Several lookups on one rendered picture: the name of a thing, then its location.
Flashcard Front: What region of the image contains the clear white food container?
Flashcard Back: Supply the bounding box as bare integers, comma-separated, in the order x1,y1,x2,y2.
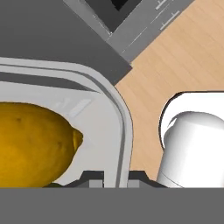
0,56,135,189

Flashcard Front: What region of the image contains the white rounded cylinder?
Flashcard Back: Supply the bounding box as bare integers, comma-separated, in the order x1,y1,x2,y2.
156,90,224,189

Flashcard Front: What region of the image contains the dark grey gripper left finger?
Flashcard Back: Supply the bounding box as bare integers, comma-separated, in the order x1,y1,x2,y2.
67,170,105,189

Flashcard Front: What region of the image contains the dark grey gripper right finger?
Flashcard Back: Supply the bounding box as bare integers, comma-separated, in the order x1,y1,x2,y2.
128,170,165,189

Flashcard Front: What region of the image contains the yellow lemon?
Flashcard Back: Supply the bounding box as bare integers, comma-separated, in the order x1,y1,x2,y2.
0,101,84,189

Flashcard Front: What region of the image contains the green lime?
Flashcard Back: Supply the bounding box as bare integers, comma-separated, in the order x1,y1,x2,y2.
43,182,64,189

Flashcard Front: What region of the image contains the grey appliance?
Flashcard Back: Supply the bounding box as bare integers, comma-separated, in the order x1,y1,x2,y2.
63,0,196,64

